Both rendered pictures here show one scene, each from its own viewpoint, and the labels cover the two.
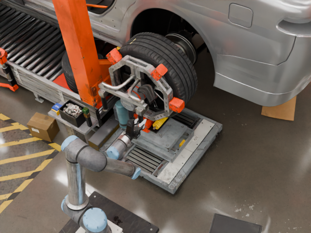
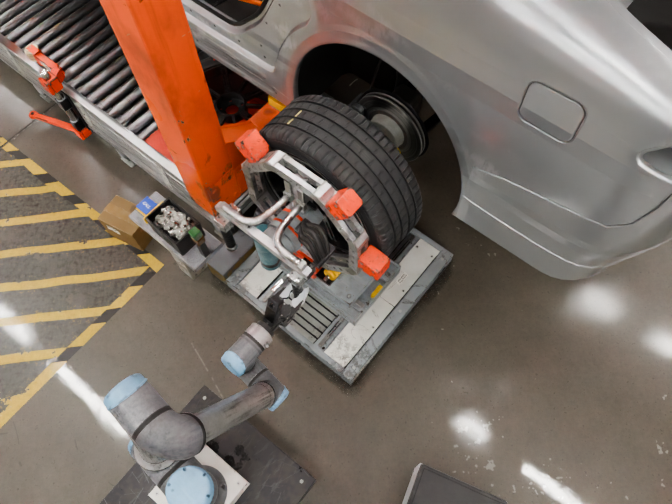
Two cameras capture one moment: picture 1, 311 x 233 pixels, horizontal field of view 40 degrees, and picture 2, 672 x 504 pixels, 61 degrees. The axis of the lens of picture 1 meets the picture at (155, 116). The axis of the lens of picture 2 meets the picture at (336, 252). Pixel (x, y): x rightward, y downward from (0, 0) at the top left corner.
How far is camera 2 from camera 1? 1.35 m
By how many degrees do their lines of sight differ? 15
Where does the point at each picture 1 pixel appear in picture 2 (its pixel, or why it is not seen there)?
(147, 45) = (325, 137)
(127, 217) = (260, 451)
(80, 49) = (180, 125)
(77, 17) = (169, 61)
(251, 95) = (529, 253)
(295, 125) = not seen: hidden behind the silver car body
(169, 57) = (369, 169)
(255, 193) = (497, 399)
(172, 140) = (359, 287)
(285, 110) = not seen: hidden behind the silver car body
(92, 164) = (169, 455)
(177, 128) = not seen: hidden behind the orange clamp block
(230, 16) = (525, 108)
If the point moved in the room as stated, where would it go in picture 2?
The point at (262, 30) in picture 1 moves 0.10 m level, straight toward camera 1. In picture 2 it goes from (596, 156) to (591, 186)
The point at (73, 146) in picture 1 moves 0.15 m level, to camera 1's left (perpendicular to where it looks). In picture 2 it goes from (128, 412) to (68, 412)
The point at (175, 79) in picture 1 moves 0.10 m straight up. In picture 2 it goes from (377, 218) to (379, 202)
